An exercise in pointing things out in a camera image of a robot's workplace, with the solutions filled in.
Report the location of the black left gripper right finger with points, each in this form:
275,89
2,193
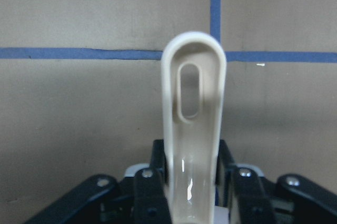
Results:
250,197

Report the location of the beige plastic dustpan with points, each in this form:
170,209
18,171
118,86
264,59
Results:
191,143

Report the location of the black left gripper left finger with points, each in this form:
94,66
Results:
137,198

